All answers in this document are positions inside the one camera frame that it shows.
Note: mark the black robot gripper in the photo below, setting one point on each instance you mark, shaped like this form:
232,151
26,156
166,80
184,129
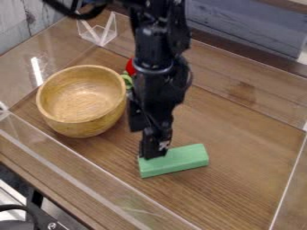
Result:
158,92

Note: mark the green rectangular block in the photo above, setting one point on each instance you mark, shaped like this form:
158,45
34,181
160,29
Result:
180,159

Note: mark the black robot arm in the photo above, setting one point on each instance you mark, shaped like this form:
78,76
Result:
160,32

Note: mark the brown wooden bowl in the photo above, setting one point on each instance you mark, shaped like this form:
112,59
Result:
82,100

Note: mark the red plush strawberry toy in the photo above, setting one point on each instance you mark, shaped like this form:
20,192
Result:
128,73

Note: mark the black metal table leg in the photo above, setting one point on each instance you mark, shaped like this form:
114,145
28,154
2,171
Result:
46,221

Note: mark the clear acrylic tray wall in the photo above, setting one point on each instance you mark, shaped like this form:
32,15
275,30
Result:
103,202

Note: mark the clear acrylic corner bracket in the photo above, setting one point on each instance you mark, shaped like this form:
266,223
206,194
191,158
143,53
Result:
99,35

